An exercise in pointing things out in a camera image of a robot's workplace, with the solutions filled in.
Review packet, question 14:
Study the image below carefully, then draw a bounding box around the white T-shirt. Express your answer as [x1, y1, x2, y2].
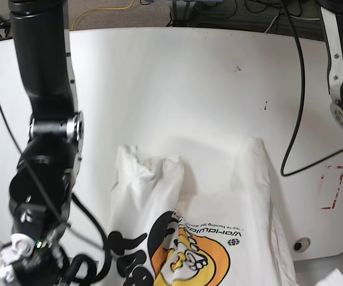
[106, 138, 297, 285]

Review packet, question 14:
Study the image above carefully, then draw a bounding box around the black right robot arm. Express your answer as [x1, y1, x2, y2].
[0, 1, 83, 285]

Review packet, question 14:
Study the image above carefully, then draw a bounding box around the red tape rectangle marking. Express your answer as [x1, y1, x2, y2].
[317, 165, 343, 210]

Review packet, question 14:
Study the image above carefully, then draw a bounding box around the yellow cable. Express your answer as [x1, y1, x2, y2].
[71, 0, 135, 32]

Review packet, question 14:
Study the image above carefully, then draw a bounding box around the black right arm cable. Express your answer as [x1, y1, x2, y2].
[66, 192, 114, 286]

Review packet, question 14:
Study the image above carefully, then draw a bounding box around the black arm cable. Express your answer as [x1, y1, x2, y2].
[66, 192, 114, 286]
[280, 0, 343, 177]

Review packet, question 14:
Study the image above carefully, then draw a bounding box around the right table cable grommet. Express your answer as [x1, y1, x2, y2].
[293, 237, 311, 253]

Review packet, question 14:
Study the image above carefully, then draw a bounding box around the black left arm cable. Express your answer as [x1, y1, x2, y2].
[280, 0, 343, 177]

